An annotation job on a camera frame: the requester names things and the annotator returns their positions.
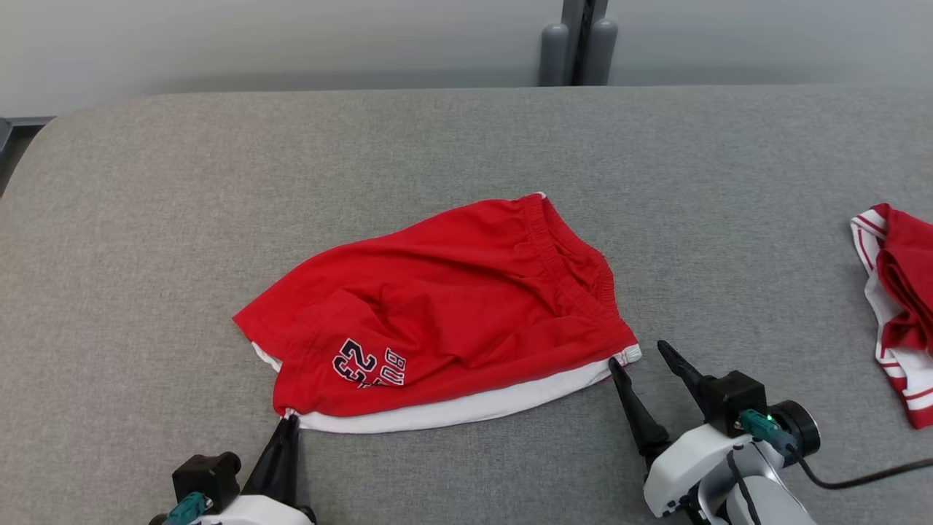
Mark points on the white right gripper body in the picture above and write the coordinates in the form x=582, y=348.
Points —
x=685, y=467

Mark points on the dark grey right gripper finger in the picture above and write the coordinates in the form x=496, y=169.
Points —
x=689, y=379
x=638, y=415

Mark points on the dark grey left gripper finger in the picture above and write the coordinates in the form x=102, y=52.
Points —
x=268, y=470
x=293, y=467

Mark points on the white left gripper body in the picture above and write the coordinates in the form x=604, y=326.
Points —
x=248, y=512

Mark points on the red white basketball shorts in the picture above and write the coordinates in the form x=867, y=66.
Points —
x=452, y=292

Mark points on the red white basketball jersey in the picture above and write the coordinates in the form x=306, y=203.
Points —
x=904, y=292

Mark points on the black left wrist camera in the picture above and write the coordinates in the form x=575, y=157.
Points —
x=206, y=477

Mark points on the grey cylinder post foot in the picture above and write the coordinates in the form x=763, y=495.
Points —
x=603, y=51
x=554, y=55

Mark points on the grey metal partition post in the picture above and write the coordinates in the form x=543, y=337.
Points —
x=584, y=36

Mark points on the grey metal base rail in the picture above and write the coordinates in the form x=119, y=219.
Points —
x=29, y=122

